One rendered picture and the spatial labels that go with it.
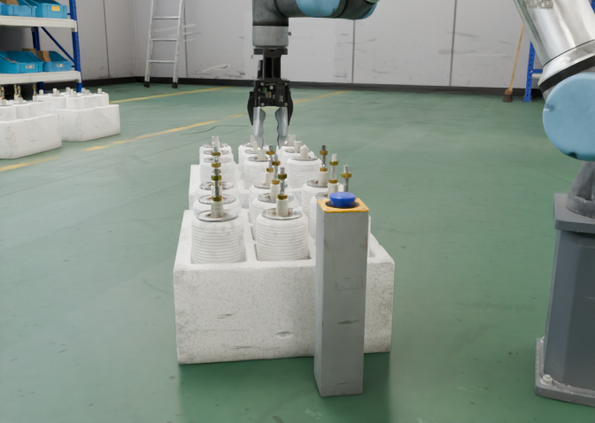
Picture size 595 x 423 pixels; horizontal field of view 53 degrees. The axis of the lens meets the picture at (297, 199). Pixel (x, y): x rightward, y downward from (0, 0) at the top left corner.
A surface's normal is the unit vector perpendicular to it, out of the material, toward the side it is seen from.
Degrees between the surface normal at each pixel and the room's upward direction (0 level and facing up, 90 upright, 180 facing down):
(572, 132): 97
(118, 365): 0
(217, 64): 90
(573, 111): 97
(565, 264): 90
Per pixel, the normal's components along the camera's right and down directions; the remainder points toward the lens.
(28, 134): 0.97, 0.07
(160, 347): 0.00, -0.97
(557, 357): -0.92, 0.09
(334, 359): 0.13, 0.25
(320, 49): -0.37, 0.23
